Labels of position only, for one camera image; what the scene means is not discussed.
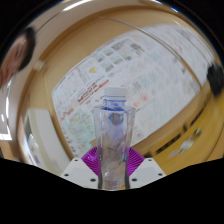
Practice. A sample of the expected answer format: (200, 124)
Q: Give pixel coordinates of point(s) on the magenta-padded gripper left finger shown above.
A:
(76, 172)

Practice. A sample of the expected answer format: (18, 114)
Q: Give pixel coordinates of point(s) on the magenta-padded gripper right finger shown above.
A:
(146, 171)

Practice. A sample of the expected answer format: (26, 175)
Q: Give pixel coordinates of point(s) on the clear plastic bottle white cap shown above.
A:
(114, 140)

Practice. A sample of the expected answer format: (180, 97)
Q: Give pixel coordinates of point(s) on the tall white cabinet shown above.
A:
(43, 140)

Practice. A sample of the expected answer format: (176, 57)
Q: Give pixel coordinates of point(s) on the black bag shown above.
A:
(216, 78)

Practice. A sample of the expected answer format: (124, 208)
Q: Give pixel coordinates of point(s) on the person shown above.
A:
(13, 56)

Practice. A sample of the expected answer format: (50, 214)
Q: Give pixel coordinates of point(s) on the large printed wall poster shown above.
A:
(153, 73)

